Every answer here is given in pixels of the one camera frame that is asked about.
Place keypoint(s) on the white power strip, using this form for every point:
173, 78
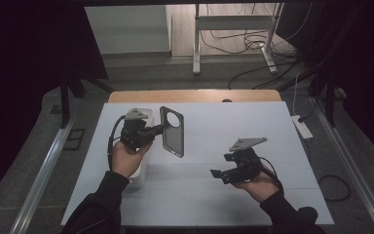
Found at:
302, 128

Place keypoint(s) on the grey phone case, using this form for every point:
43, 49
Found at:
173, 139

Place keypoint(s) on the black metal stand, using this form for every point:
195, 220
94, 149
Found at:
330, 104
65, 104

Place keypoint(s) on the person's right hand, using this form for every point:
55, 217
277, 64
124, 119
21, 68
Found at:
261, 188

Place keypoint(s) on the white table cover board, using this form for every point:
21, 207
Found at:
233, 201

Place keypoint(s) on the person's left hand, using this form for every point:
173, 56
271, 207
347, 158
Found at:
126, 161

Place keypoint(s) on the white cabinet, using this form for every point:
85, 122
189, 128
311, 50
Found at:
126, 29

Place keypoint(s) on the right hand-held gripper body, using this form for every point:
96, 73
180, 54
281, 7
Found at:
245, 162

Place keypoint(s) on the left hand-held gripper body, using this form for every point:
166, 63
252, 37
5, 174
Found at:
136, 136

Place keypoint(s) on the black floor plate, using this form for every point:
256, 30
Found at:
74, 139

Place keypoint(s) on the white metal desk frame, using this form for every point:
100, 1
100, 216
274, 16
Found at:
233, 22

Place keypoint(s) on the aluminium rail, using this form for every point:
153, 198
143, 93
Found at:
45, 175
354, 156

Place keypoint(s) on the dark curtain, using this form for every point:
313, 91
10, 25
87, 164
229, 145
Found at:
19, 81
370, 81

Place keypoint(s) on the white plastic storage bin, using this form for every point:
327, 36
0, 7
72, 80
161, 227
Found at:
141, 180

